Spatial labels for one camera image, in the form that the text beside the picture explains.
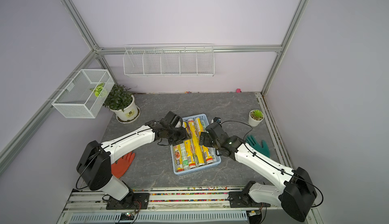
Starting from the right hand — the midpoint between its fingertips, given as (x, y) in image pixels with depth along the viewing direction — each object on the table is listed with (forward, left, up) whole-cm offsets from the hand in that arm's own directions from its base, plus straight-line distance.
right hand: (206, 136), depth 81 cm
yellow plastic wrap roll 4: (+9, +4, -6) cm, 11 cm away
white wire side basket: (+20, +67, +13) cm, 71 cm away
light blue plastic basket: (+17, 0, -6) cm, 18 cm away
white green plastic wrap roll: (-8, +12, -10) cm, 17 cm away
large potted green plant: (+24, +53, +4) cm, 58 cm away
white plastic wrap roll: (-9, -5, -9) cm, 14 cm away
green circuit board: (-34, +38, -15) cm, 53 cm away
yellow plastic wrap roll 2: (-3, +10, -6) cm, 12 cm away
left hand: (-1, +10, -2) cm, 10 cm away
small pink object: (+50, -28, -14) cm, 59 cm away
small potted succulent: (+17, -32, -5) cm, 37 cm away
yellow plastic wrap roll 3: (+7, +8, -6) cm, 12 cm away
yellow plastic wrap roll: (-9, +15, -9) cm, 20 cm away
